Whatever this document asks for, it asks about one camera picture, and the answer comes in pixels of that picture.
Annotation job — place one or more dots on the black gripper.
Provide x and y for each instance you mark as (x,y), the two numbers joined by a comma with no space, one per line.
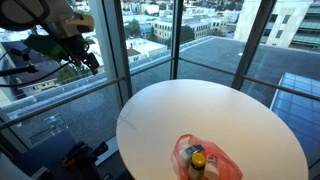
(74,46)

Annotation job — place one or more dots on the brown bottle with yellow cap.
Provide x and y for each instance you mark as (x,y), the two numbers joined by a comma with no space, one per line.
(197,165)

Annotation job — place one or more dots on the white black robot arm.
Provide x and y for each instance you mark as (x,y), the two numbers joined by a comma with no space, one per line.
(20,10)

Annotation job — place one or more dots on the white blue bottle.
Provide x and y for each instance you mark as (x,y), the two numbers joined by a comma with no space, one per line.
(190,152)

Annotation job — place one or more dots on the red plastic bag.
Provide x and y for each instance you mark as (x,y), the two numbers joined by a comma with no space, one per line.
(230,170)

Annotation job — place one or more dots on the wide grey window mullion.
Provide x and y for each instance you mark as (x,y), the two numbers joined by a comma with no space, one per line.
(111,43)

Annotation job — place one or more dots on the narrow dark window mullion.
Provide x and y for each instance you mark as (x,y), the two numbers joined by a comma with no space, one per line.
(176,36)

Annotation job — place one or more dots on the black clamp with orange part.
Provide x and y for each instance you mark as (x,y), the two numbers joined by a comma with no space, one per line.
(83,160)

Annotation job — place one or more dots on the slanted dark window mullion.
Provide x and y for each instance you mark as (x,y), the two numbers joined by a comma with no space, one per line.
(251,46)

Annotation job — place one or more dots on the grey horizontal window rail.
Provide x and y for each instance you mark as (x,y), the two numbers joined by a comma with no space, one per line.
(63,101)

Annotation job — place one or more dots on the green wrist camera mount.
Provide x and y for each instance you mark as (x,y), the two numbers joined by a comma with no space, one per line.
(45,46)

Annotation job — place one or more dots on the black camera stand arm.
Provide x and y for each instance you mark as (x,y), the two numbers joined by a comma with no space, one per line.
(20,70)

